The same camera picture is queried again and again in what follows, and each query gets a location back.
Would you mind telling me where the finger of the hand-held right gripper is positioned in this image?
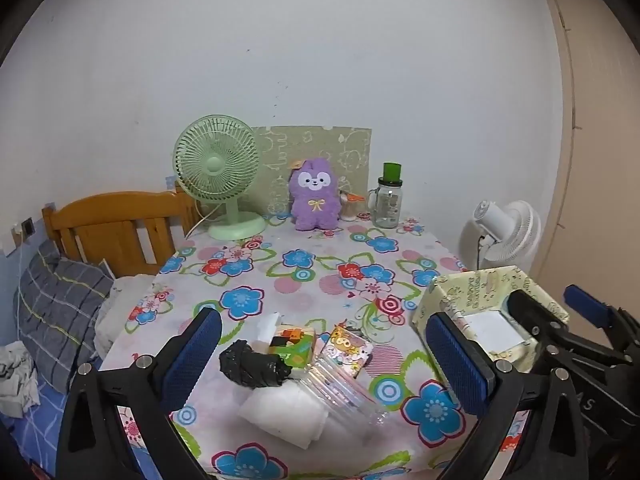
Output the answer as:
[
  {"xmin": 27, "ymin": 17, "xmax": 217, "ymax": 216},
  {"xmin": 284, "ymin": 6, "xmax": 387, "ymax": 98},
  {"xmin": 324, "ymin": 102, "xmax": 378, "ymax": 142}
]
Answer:
[
  {"xmin": 564, "ymin": 284, "xmax": 640, "ymax": 361},
  {"xmin": 506, "ymin": 290, "xmax": 576, "ymax": 356}
]

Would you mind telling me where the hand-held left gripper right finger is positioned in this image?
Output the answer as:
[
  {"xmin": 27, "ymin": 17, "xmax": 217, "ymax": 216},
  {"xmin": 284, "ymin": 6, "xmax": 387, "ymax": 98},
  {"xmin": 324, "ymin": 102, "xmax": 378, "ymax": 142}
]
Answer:
[{"xmin": 424, "ymin": 310, "xmax": 591, "ymax": 480}]

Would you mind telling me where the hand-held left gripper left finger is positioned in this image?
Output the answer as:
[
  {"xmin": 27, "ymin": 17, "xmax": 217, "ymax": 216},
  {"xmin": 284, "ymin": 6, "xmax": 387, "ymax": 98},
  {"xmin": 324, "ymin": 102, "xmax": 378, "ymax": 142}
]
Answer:
[{"xmin": 56, "ymin": 307, "xmax": 223, "ymax": 480}]

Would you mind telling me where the black plastic bag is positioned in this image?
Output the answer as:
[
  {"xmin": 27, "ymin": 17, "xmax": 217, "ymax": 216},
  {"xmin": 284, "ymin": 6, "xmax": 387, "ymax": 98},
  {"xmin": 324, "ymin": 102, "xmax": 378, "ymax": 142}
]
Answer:
[{"xmin": 218, "ymin": 340, "xmax": 293, "ymax": 391}]

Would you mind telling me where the yellow patterned paper box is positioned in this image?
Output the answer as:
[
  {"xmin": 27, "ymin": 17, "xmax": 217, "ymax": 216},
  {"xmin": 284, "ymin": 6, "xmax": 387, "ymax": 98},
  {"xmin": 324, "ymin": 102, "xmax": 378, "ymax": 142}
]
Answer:
[{"xmin": 411, "ymin": 265, "xmax": 571, "ymax": 373}]

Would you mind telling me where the white blanket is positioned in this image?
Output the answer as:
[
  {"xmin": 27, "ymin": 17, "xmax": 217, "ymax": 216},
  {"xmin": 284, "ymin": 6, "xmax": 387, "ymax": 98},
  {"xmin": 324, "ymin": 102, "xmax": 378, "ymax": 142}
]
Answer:
[{"xmin": 95, "ymin": 275, "xmax": 161, "ymax": 361}]

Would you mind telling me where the white standing fan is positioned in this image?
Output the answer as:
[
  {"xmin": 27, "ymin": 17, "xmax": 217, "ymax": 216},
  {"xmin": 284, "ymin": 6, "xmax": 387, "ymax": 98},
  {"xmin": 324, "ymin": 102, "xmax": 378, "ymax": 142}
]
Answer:
[{"xmin": 459, "ymin": 200, "xmax": 542, "ymax": 272}]

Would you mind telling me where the colourful tissue pack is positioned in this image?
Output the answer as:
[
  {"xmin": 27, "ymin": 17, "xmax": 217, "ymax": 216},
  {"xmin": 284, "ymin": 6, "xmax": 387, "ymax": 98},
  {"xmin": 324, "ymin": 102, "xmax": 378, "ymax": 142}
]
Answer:
[{"xmin": 247, "ymin": 312, "xmax": 321, "ymax": 381}]

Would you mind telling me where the white paper towel stack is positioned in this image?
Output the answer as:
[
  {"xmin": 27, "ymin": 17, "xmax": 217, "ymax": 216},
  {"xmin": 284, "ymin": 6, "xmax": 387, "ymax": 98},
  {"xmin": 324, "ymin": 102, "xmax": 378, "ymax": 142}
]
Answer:
[{"xmin": 237, "ymin": 382, "xmax": 331, "ymax": 448}]

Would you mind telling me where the cartoon print packet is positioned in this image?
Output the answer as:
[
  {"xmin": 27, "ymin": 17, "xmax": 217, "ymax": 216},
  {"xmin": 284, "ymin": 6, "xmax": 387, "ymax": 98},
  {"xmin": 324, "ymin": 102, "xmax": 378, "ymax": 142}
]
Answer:
[{"xmin": 317, "ymin": 324, "xmax": 375, "ymax": 378}]

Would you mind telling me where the clear plastic cup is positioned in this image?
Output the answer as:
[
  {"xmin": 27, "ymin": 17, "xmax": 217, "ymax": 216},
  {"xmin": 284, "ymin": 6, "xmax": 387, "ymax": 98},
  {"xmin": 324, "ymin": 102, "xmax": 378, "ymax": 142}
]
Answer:
[{"xmin": 299, "ymin": 360, "xmax": 391, "ymax": 426}]

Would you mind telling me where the floral tablecloth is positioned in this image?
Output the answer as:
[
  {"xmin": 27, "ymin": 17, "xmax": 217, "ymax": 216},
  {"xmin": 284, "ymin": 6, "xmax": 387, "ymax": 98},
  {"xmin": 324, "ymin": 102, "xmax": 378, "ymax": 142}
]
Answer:
[{"xmin": 97, "ymin": 212, "xmax": 531, "ymax": 480}]

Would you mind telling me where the grey plaid pillow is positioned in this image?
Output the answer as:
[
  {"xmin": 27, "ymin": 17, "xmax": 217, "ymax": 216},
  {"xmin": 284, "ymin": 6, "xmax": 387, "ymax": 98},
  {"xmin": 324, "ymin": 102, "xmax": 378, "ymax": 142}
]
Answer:
[{"xmin": 17, "ymin": 239, "xmax": 115, "ymax": 395}]

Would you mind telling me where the beige door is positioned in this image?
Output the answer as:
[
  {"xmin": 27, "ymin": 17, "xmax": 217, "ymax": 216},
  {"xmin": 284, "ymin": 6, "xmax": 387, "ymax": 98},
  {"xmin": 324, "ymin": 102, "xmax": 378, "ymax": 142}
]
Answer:
[{"xmin": 544, "ymin": 0, "xmax": 640, "ymax": 321}]

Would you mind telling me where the wooden bed headboard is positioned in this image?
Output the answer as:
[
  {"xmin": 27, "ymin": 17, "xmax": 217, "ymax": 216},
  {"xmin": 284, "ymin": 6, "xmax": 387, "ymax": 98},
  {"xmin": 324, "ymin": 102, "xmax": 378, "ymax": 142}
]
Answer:
[{"xmin": 41, "ymin": 187, "xmax": 201, "ymax": 277}]

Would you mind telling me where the blue bedsheet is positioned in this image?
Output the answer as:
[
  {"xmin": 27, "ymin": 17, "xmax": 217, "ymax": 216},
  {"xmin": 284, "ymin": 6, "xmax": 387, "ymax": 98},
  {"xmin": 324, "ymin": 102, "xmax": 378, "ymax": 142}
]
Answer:
[{"xmin": 0, "ymin": 375, "xmax": 151, "ymax": 480}]

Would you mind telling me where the glass jar mug green lid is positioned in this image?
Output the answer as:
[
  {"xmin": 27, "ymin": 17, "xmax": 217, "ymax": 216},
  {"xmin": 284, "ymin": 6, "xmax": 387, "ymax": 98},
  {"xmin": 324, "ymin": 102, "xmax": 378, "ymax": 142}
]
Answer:
[{"xmin": 367, "ymin": 162, "xmax": 405, "ymax": 229}]

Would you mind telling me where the white crumpled cloth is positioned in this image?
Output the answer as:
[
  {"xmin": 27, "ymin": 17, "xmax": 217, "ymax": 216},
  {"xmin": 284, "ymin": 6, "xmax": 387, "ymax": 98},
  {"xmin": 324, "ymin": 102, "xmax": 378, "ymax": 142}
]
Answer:
[{"xmin": 0, "ymin": 341, "xmax": 41, "ymax": 418}]

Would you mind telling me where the small holder with orange piece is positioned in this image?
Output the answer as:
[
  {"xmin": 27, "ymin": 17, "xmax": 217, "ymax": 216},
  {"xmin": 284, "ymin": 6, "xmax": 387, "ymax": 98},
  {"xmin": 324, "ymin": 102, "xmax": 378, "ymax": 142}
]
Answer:
[{"xmin": 340, "ymin": 191, "xmax": 362, "ymax": 222}]

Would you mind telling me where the green desk fan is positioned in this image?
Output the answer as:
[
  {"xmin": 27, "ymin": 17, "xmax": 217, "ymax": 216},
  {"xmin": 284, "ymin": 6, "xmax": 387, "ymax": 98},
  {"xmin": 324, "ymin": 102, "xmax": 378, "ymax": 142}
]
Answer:
[{"xmin": 172, "ymin": 115, "xmax": 267, "ymax": 241}]

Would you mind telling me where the purple plush toy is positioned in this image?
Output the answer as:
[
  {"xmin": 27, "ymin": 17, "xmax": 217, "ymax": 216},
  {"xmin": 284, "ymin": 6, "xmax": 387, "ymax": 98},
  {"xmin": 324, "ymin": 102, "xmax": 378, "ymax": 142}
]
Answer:
[{"xmin": 287, "ymin": 157, "xmax": 343, "ymax": 232}]

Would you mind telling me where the green patterned board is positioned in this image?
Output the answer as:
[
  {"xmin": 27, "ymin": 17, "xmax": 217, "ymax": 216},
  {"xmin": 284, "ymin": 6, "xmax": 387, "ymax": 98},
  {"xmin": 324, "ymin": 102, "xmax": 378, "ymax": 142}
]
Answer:
[{"xmin": 250, "ymin": 125, "xmax": 373, "ymax": 218}]

